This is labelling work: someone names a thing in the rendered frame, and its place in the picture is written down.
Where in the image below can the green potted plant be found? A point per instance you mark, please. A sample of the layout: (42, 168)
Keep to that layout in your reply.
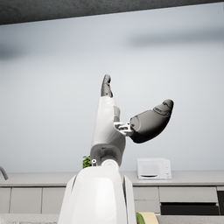
(86, 162)

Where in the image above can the white microwave oven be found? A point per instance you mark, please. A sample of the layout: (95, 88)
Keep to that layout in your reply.
(153, 168)

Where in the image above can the green vegetable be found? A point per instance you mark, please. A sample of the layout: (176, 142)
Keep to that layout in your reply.
(139, 218)

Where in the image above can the grey kitchen cabinet unit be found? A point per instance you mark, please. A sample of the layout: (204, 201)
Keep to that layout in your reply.
(175, 195)

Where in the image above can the wooden cutting board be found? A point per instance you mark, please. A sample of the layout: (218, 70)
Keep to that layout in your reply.
(149, 218)

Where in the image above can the grey kitchen faucet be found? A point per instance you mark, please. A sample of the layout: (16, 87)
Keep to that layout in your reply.
(3, 172)

